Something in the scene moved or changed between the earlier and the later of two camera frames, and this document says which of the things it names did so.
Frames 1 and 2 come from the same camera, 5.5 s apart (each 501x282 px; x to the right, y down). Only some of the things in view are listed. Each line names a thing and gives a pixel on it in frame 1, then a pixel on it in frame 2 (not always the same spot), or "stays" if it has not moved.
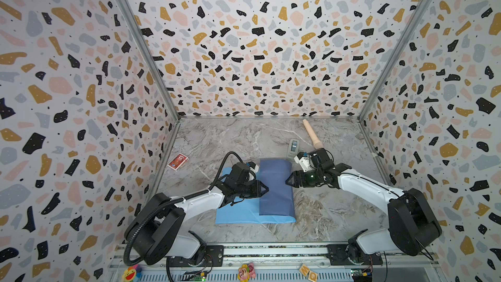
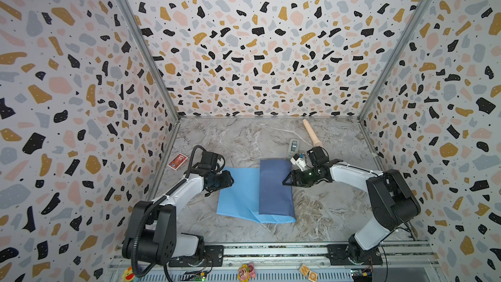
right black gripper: x=301 y=179 stays
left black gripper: x=257 y=190 -> x=226 y=181
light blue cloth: x=276 y=206 stays
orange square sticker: x=305 y=271 stays
